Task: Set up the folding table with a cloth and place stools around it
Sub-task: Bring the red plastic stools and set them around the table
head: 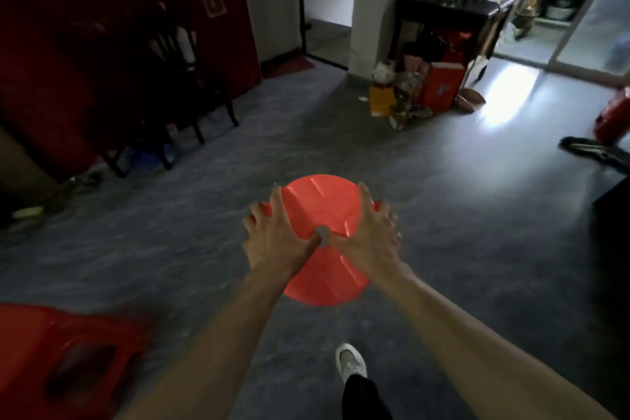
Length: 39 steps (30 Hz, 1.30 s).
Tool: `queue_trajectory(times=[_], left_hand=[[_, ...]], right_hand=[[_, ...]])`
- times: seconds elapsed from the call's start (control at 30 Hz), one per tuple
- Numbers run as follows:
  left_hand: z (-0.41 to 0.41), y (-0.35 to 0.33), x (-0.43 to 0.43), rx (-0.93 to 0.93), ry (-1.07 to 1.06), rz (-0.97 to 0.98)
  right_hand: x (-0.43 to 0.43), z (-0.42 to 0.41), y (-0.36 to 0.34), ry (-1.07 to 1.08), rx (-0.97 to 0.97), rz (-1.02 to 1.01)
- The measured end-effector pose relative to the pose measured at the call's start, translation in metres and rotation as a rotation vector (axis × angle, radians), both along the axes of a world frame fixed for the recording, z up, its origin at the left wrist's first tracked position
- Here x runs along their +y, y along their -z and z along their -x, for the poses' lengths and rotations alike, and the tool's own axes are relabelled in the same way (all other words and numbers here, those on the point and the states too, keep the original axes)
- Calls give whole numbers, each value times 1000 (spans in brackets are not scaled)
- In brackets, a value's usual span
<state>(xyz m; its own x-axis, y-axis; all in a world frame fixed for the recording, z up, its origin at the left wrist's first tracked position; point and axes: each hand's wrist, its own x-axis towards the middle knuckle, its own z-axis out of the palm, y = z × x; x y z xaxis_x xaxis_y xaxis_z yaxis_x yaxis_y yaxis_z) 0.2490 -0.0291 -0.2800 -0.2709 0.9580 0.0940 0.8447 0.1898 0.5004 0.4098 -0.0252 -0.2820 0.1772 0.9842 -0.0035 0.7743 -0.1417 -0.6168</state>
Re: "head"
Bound white plastic bag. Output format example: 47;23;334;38
371;60;397;86

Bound person's right forearm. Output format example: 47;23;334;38
373;262;616;420

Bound tangled dark cables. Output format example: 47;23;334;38
44;171;104;219

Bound dark wooden chair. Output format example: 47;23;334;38
73;1;207;116

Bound glass sliding door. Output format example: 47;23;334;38
549;0;630;81

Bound person's right white shoe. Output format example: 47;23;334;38
335;343;369;384

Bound large red upright panel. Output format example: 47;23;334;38
0;0;262;179

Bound red gift box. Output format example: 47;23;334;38
423;62;466;113

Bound black slipper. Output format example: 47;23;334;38
558;135;630;172

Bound person's black trousers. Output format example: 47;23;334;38
341;374;394;420

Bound white bowl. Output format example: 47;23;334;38
545;3;576;21

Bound person's left forearm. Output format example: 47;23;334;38
117;269;291;420

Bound person's left hand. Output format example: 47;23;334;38
242;184;324;283

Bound person's right hand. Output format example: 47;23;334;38
328;182;402;283

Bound dark wooden side table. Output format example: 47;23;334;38
391;0;518;86

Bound red door mat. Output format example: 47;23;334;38
261;55;316;80

